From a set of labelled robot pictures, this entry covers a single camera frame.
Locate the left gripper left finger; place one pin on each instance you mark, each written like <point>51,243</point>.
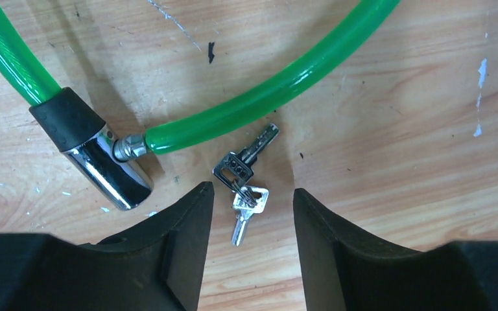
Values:
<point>157,264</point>

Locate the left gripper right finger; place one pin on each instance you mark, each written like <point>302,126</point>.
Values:
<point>345,267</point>

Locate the silver key pair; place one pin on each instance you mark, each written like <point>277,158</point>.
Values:
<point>235,171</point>

